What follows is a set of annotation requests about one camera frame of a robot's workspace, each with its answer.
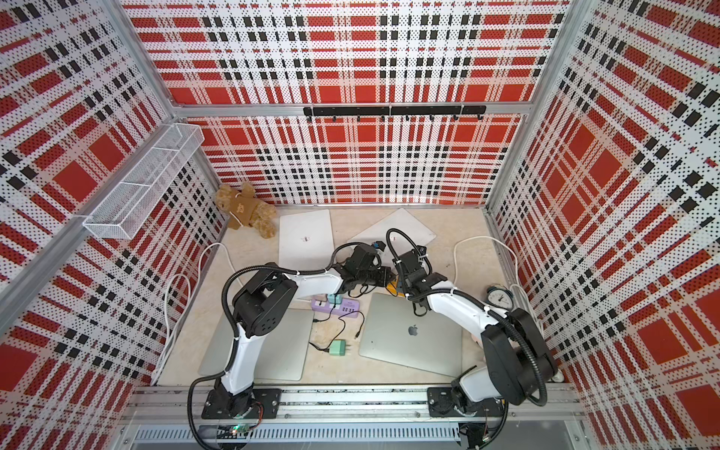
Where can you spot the brown teddy bear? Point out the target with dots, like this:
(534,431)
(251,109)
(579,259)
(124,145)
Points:
(246,210)

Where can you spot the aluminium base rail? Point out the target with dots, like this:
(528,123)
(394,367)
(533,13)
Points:
(373,416)

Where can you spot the white laptop back left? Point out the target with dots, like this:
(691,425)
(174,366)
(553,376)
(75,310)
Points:
(305,240)

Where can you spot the silver laptop front left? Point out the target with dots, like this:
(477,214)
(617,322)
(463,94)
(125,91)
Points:
(283,354)

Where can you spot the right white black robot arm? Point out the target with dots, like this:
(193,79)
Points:
(518,363)

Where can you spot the purple power strip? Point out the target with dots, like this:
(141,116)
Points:
(348,307)

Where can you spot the teal charger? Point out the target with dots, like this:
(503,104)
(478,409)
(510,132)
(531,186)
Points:
(334,299)

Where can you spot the teal alarm clock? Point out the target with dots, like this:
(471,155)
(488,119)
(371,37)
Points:
(499,297)

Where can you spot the green charger adapter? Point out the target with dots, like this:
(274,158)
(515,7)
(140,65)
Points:
(338,347)

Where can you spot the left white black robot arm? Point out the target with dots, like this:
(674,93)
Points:
(254,301)

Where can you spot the white wire mesh shelf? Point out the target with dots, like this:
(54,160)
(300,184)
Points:
(125,209)

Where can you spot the silver apple laptop front right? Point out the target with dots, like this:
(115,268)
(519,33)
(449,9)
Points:
(394,334)

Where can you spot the white laptop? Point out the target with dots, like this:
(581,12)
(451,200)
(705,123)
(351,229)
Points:
(305,240)
(402,220)

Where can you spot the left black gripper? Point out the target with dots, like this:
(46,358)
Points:
(384,281)

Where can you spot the black hook rail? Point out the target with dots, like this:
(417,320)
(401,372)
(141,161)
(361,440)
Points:
(389,110)

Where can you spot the white laptop back right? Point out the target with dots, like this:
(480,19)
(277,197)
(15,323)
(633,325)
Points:
(402,220)

